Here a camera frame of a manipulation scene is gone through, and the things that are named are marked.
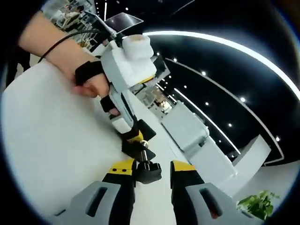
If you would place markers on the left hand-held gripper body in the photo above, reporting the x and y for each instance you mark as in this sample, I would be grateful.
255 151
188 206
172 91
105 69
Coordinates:
129 63

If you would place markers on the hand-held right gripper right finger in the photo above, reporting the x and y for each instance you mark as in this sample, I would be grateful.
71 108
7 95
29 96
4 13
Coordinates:
194 201

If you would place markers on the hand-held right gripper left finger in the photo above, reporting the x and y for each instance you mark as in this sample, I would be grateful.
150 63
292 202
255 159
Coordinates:
107 201

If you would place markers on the black fixed fixture clamp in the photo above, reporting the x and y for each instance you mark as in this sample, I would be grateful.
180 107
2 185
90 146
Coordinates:
147 173

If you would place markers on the person's left hand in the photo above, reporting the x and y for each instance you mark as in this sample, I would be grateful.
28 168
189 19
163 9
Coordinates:
91 79

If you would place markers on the dark overhead monitor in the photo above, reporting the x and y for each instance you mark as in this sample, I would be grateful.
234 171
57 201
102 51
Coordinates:
124 21

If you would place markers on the low white storage box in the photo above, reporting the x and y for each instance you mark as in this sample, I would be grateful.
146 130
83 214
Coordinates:
213 161

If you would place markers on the potted green plant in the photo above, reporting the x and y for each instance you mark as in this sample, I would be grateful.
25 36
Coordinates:
257 205

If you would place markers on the tall white storage box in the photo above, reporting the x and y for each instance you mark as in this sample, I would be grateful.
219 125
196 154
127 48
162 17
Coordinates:
185 124

